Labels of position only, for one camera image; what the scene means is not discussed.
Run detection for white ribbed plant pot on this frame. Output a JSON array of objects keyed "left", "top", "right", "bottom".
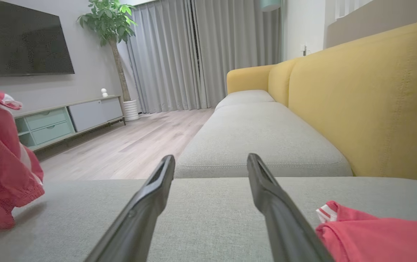
[{"left": 123, "top": 99, "right": 140, "bottom": 122}]

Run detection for grey curtain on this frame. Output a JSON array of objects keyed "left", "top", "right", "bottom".
[
  {"left": 193, "top": 0, "right": 283, "bottom": 110},
  {"left": 127, "top": 0, "right": 196, "bottom": 114}
]

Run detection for teal lamp shade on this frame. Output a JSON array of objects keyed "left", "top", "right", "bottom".
[{"left": 260, "top": 0, "right": 281, "bottom": 11}]

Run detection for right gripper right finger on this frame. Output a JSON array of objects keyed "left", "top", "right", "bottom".
[{"left": 246, "top": 153, "right": 334, "bottom": 262}]

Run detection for yellow sofa grey seats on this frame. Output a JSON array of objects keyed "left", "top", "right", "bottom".
[{"left": 174, "top": 18, "right": 417, "bottom": 186}]

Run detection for green potted tree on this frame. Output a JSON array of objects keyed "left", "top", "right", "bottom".
[{"left": 77, "top": 0, "right": 138, "bottom": 102}]

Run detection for red jersey black number print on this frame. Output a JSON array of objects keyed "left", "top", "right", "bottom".
[{"left": 316, "top": 200, "right": 417, "bottom": 262}]

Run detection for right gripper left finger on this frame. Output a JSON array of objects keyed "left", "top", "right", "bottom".
[{"left": 85, "top": 155, "right": 176, "bottom": 262}]

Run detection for TV cabinet green drawers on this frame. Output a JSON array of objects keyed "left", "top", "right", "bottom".
[{"left": 14, "top": 95, "right": 126, "bottom": 152}]

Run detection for white window shutter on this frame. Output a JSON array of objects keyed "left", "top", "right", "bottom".
[{"left": 335, "top": 0, "right": 374, "bottom": 19}]

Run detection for grey fabric ottoman cushion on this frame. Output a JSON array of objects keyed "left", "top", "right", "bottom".
[{"left": 0, "top": 177, "right": 417, "bottom": 262}]

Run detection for black flat screen TV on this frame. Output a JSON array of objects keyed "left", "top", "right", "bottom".
[{"left": 0, "top": 0, "right": 75, "bottom": 79}]

